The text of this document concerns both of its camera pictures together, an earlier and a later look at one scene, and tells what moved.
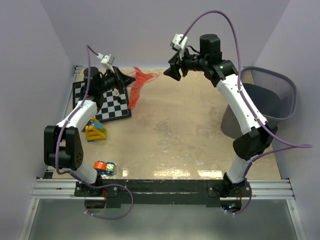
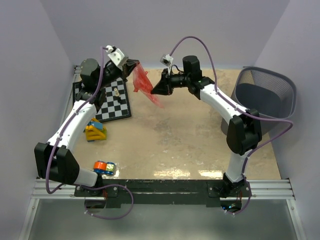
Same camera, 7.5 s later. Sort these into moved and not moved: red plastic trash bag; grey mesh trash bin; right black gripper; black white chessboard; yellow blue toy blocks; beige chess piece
Moved: red plastic trash bag; right black gripper
Not moved: grey mesh trash bin; yellow blue toy blocks; beige chess piece; black white chessboard
